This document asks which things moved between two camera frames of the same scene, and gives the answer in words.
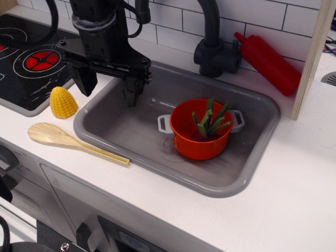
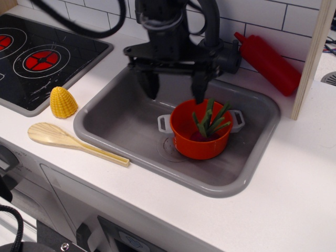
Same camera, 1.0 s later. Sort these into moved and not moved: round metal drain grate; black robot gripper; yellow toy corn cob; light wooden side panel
Moved: black robot gripper
Not moved: yellow toy corn cob; round metal drain grate; light wooden side panel
